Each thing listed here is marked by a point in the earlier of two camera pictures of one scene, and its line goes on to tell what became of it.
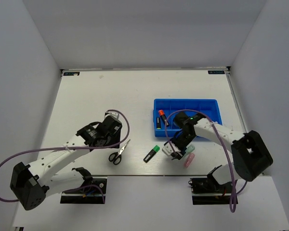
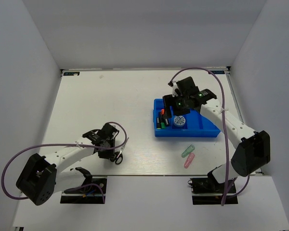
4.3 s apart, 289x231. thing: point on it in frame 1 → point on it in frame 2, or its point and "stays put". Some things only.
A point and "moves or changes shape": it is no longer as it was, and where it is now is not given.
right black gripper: [180, 154] → [168, 100]
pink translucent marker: [189, 160] stays put
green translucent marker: [190, 148] stays put
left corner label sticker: [75, 73] stays put
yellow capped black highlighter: [158, 123] stays put
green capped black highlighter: [154, 150] → [163, 122]
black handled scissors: [115, 157] stays put
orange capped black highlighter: [162, 115] moves or changes shape
